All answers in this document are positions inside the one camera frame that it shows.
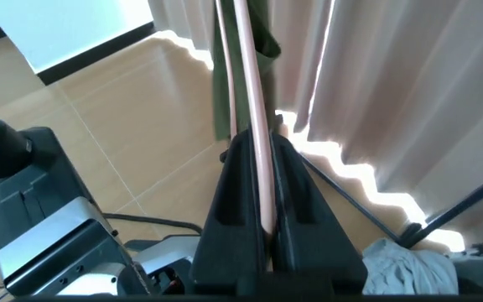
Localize black clothes rack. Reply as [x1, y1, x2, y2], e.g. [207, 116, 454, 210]
[219, 112, 483, 249]

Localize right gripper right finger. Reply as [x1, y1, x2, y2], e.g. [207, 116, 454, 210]
[268, 132, 368, 294]

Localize pink clothes hanger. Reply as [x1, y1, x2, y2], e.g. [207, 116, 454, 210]
[214, 0, 278, 236]

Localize green printed sleeveless shirt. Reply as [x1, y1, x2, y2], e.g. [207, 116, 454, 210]
[210, 0, 283, 142]

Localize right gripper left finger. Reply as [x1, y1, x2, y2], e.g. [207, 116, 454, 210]
[190, 128, 267, 294]

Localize pale grey garment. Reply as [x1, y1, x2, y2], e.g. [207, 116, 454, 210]
[361, 237, 460, 295]

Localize black cable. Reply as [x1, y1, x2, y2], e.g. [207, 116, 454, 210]
[101, 211, 204, 236]

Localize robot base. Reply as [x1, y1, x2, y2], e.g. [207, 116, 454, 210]
[0, 92, 203, 297]

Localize beige curtain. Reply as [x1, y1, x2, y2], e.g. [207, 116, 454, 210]
[147, 0, 483, 253]

